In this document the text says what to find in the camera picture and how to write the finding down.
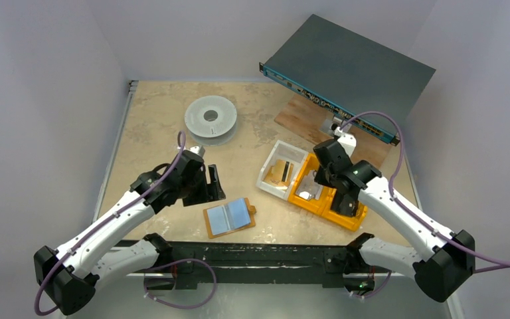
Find yellow leather card holder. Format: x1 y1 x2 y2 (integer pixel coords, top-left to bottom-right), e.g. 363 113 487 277
203 197 257 239

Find gold credit cards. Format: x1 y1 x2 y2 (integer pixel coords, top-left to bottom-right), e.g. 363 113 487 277
263 159 294 191

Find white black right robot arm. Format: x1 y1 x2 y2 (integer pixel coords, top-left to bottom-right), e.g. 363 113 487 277
313 129 475 302

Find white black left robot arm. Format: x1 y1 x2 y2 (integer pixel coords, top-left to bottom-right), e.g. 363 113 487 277
33 148 225 316

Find white card in bin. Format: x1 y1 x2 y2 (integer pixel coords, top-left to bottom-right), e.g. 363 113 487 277
295 170 323 201

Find yellow plastic bin right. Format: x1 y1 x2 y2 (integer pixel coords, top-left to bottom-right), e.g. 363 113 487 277
319 187 367 232

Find yellow plastic bin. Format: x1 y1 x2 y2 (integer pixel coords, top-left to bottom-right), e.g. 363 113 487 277
287 154 334 216
319 187 367 232

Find yellow plastic bin middle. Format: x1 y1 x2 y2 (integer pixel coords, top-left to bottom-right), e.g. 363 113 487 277
287 154 334 216

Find white plastic bin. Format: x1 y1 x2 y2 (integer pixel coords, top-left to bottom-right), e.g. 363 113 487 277
256 140 309 201

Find brown wooden board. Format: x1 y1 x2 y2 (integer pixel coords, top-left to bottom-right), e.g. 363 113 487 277
274 95 399 173

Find white filament spool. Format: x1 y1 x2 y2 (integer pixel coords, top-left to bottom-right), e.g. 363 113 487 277
184 95 238 146

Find grey metal stand bracket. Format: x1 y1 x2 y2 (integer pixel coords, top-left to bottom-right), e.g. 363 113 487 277
319 116 343 136

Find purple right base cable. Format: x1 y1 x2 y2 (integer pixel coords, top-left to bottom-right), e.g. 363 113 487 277
349 270 392 300

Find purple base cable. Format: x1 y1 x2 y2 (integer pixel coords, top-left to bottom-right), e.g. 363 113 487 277
349 270 392 300
143 257 218 309

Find blue grey network switch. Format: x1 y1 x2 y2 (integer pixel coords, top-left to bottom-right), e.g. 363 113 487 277
259 14 436 146

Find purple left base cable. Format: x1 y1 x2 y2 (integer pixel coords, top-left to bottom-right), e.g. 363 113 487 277
143 257 218 309

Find aluminium frame rail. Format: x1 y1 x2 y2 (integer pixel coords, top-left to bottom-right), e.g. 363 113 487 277
80 80 140 230

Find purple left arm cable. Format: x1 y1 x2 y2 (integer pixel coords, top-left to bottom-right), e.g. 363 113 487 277
33 130 187 317

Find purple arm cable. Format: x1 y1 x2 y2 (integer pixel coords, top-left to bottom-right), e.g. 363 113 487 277
336 110 510 274
33 130 187 317

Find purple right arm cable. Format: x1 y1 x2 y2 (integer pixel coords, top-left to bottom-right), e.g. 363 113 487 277
336 110 510 274

